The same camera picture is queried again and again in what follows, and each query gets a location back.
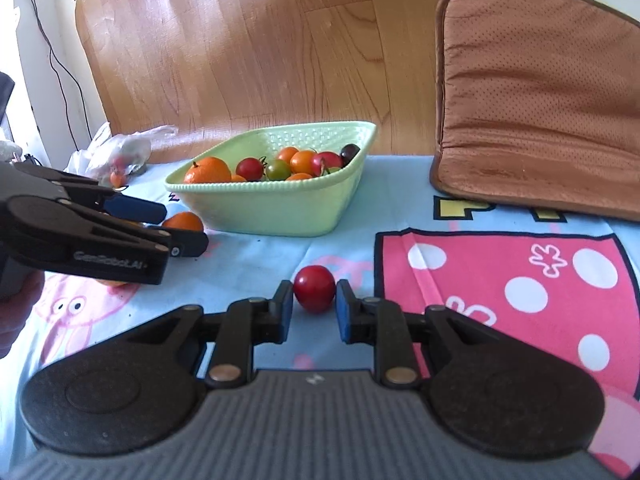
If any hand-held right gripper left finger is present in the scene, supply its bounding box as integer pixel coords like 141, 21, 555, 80
107, 280, 295, 390

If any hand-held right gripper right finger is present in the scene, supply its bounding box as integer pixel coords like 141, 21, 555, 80
336, 280, 521, 390

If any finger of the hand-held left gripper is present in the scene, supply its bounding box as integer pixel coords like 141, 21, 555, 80
15, 161, 168, 224
145, 227, 210, 259

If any small tangerine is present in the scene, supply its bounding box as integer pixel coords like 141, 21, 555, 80
162, 211, 204, 233

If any red cherry tomato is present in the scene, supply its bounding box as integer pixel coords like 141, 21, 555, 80
236, 157, 267, 181
293, 265, 336, 311
311, 151, 344, 177

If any large tangerine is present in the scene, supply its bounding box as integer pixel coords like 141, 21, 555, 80
184, 156, 232, 184

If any light green plastic basin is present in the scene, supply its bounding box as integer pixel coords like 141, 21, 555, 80
165, 121, 377, 237

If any person's left hand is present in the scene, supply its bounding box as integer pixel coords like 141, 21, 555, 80
0, 274, 47, 361

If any printed cartoon pig blanket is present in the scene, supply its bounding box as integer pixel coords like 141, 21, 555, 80
0, 154, 640, 480

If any clear plastic bag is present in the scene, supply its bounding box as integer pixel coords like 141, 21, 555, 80
65, 122, 178, 190

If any wooden board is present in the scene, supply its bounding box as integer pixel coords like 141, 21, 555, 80
74, 0, 446, 166

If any brown seat cushion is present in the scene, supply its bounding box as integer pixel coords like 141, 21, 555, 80
429, 0, 640, 222

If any black cable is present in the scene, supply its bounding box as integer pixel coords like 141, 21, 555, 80
14, 0, 96, 147

